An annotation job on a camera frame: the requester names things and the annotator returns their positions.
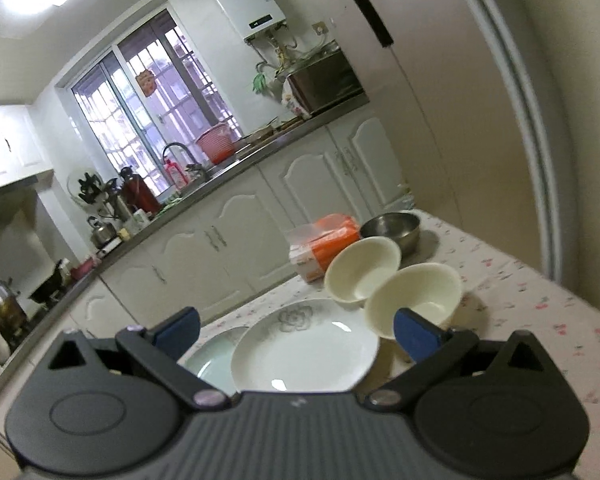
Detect black wok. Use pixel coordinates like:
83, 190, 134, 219
29, 258, 71, 307

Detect pink dish soap bottle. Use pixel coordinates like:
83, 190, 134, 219
163, 158, 188, 190

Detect black countertop oven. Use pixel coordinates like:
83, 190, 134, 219
282, 50, 364, 118

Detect pink small basin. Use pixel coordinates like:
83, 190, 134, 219
70, 257, 96, 282

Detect white water heater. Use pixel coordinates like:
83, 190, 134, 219
215, 0, 287, 44

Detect steel thermos jug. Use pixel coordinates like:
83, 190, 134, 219
98, 178, 133, 223

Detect stainless steel bowl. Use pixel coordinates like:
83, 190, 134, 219
360, 211, 420, 257

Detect steel kettle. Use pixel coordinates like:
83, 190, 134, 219
87, 216, 117, 249

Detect dark red thermos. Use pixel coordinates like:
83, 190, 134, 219
120, 166, 162, 216

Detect green rubber gloves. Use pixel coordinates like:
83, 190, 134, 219
252, 73, 271, 96

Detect orange tissue pack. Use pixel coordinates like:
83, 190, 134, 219
285, 214, 361, 283

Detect range hood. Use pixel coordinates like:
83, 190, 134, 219
0, 171, 58, 252

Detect white upper cabinets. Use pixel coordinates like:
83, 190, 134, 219
0, 105, 53, 188

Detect cherry print tablecloth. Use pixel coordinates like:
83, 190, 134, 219
176, 207, 600, 480

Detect kitchen window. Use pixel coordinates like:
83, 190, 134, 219
58, 10, 242, 196

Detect white refrigerator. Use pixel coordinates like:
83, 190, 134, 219
287, 0, 564, 281

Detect white floral plate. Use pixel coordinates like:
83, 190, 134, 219
230, 299, 379, 393

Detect white lower cabinets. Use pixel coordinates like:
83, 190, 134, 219
0, 109, 416, 411

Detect white cabinets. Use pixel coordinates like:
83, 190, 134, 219
0, 105, 53, 188
0, 109, 416, 411

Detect green floral plate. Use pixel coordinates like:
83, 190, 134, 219
183, 326, 248, 396

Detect red plastic basket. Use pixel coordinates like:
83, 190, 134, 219
196, 122, 236, 165

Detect sink faucet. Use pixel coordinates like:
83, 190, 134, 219
161, 142, 210, 185

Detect cream bowl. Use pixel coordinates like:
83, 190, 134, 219
363, 262, 464, 340
324, 236, 402, 306

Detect steel steamer pot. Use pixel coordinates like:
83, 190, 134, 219
0, 278, 27, 333

